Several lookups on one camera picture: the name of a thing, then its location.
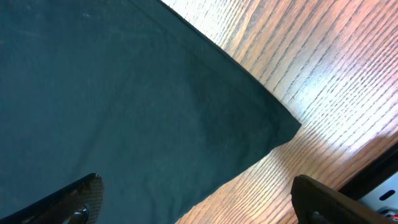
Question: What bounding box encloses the white metal base bracket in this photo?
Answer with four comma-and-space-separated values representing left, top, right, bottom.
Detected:
359, 177, 397, 223

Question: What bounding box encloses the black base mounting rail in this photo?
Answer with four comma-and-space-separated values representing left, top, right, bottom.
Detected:
338, 144, 397, 200

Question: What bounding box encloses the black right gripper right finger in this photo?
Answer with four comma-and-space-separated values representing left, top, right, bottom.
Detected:
290, 175, 395, 224

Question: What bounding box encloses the black t-shirt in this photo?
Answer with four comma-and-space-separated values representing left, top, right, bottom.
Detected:
1, 0, 300, 223

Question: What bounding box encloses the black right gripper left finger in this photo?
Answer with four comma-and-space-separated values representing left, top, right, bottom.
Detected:
1, 173, 104, 224

